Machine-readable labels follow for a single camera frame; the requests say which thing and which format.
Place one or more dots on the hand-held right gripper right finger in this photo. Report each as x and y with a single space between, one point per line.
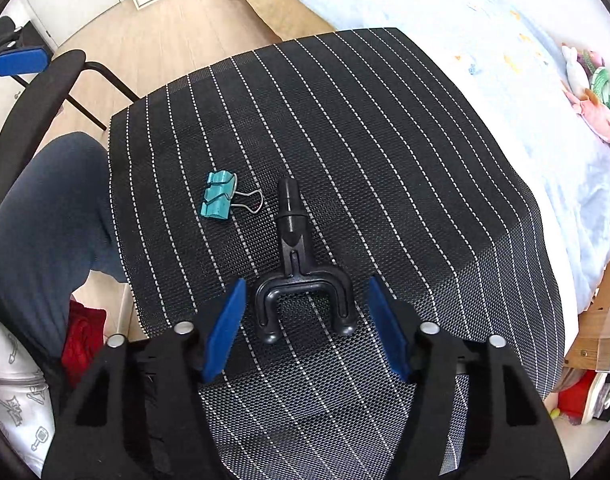
390 330

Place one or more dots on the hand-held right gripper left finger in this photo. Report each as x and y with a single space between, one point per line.
225 330

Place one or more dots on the black forked plastic part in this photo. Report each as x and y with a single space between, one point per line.
291 240

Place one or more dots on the teal binder clip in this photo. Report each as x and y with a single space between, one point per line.
216 199

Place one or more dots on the red cloth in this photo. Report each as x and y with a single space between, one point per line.
85 345

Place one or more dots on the black white-striped mesh mat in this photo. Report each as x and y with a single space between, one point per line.
385 160

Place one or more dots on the red box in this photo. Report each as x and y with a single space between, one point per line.
575 392

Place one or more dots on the person's leg in dark pants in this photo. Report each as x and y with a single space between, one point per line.
45 235

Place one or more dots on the white printed bag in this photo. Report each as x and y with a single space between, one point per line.
15 390

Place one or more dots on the light blue printed blanket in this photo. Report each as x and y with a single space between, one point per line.
485 60

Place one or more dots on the pink fish plush toy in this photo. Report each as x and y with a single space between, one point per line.
597 117

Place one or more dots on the black chair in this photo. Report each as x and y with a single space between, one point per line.
30 105

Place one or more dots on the white plush toy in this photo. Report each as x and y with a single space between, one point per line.
574 72

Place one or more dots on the green striped plush toy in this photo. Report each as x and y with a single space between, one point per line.
607 90

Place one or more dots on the purple pink plush toy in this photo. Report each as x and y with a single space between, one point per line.
592 59

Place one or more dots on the wooden bed frame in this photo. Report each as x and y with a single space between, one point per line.
590 330

